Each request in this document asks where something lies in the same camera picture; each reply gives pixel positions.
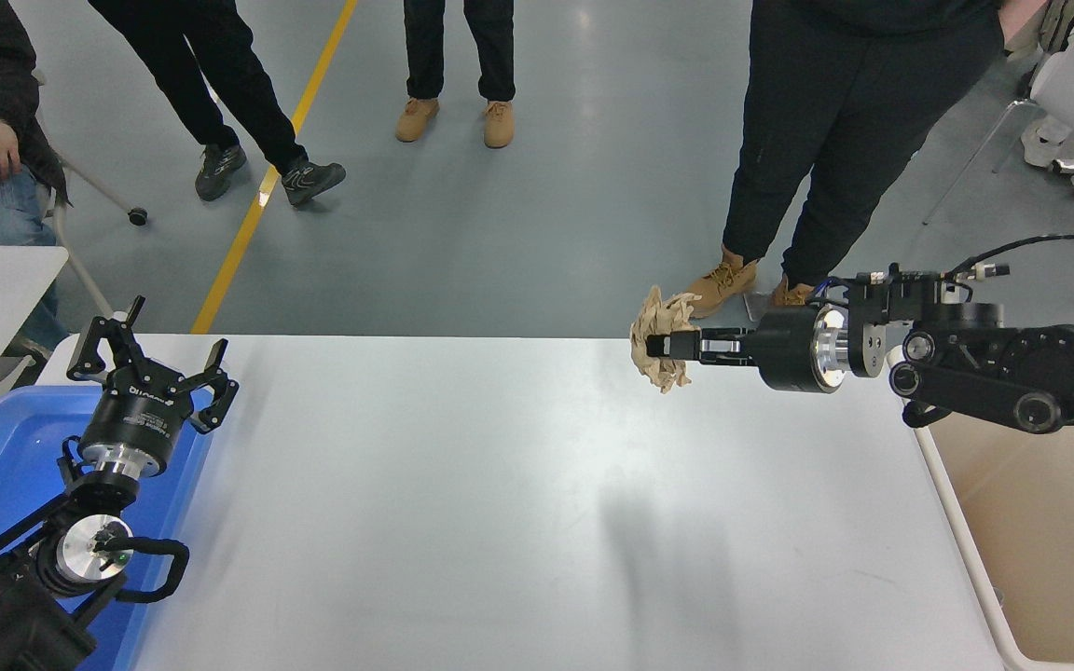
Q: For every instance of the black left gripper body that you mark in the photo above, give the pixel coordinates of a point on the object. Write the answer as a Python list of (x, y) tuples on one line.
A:
[(141, 415)]

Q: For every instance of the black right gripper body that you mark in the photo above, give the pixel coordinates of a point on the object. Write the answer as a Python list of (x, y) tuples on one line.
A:
[(784, 349)]

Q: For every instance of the tan paper ball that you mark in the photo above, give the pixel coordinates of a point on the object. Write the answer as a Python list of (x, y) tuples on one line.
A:
[(658, 312)]

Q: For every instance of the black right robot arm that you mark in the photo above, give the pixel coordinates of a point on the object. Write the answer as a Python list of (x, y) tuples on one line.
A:
[(1012, 363)]

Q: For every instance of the clear floor plate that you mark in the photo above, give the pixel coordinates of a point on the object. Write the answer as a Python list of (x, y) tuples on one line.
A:
[(759, 306)]

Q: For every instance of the blue plastic tray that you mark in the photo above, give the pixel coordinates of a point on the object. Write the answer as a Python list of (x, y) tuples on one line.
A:
[(6, 447)]

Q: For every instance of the white wheeled chair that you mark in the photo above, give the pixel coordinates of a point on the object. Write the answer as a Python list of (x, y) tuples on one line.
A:
[(137, 216)]

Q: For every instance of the large pale plastic bin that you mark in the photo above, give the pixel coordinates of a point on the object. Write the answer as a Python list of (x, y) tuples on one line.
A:
[(1040, 559)]

